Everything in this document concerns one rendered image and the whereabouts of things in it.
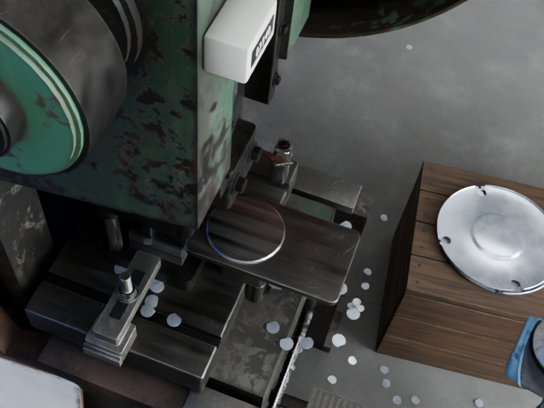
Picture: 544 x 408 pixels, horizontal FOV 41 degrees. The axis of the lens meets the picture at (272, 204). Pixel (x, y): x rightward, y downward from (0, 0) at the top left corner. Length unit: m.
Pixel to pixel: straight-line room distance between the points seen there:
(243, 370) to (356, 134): 1.30
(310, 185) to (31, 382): 0.60
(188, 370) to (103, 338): 0.13
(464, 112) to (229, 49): 1.95
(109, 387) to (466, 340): 0.93
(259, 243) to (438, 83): 1.55
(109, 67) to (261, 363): 0.73
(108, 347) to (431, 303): 0.82
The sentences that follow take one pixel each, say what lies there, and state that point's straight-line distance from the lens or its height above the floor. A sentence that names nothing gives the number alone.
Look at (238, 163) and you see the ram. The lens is 0.97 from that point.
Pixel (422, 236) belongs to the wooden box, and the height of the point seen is 0.35.
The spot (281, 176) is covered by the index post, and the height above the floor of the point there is 0.73.
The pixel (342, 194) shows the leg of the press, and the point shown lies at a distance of 1.37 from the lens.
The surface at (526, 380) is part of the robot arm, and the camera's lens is 1.31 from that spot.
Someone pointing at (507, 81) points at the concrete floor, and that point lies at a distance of 2.67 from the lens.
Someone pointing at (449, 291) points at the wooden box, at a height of 0.35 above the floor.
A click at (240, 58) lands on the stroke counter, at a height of 1.32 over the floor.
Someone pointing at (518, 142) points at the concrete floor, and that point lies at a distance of 2.49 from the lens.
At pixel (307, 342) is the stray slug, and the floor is 0.65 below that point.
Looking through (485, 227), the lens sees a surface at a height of 0.37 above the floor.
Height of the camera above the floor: 1.73
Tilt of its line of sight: 55 degrees down
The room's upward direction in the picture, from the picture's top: 8 degrees clockwise
